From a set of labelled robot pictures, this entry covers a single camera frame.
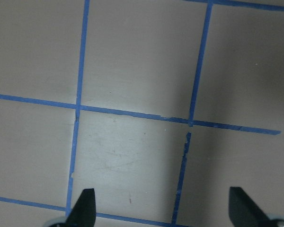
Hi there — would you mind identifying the brown paper table cover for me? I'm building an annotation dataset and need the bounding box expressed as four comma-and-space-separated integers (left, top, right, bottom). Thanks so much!
0, 0, 284, 227

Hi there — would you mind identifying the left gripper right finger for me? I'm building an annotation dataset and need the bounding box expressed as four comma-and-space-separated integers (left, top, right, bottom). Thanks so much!
229, 187, 277, 227

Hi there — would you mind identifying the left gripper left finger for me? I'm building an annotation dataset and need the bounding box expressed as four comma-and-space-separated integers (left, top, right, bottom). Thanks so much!
65, 189, 96, 227

